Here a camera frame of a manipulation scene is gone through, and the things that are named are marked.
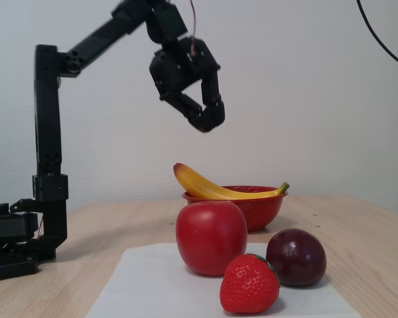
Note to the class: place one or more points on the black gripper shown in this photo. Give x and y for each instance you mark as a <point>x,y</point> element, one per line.
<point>183,67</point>

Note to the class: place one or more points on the yellow plastic banana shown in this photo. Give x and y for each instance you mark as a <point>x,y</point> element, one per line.
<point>202,187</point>

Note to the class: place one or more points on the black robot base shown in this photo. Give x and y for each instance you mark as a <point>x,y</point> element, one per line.
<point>6,228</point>

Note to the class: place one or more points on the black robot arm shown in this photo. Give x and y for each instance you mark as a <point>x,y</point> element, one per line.
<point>48,132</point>

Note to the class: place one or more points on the red speckled bowl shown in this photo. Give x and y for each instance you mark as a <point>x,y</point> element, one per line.
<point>262,212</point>

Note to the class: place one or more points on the red plastic apple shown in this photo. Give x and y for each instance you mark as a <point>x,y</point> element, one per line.
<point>209,238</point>

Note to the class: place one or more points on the dark purple plastic plum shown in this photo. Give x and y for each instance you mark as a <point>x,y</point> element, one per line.
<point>295,258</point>

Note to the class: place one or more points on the white paper sheet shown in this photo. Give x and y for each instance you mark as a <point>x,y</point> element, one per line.
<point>146,281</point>

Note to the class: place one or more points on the red plastic strawberry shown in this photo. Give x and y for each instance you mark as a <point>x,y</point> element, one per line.
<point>248,288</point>

